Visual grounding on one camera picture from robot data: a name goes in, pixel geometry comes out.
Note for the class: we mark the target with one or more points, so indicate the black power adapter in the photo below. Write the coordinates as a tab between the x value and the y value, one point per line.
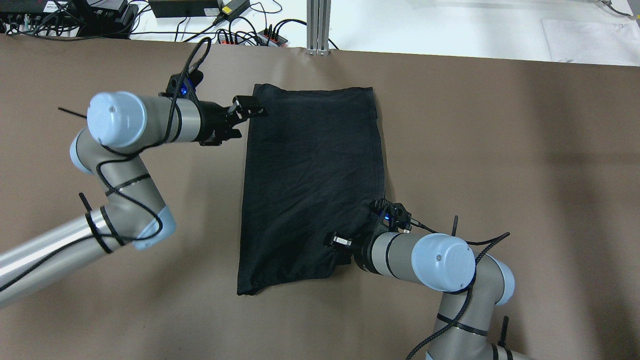
234	8

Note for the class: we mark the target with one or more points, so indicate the black t-shirt with logo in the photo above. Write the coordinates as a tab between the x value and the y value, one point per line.
313	166

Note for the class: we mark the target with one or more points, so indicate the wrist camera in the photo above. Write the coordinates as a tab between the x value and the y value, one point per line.
392	212
182	88

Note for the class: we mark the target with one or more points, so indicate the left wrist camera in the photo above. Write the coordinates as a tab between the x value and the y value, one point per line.
182	88

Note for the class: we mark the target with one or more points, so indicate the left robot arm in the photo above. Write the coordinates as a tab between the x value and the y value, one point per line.
120	126

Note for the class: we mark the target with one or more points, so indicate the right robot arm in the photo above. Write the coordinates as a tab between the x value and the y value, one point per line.
472	284

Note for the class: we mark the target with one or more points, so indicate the aluminium frame post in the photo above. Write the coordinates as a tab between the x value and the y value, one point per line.
317	27

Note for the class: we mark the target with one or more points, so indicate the grey orange usb hub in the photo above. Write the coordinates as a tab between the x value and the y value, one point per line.
271	38
231	38

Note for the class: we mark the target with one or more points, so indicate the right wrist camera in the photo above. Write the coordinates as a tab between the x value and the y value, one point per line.
392	212

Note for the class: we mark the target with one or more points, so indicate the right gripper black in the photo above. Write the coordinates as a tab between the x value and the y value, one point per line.
361	252

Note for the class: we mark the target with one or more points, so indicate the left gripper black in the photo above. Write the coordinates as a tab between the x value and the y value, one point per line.
210	123

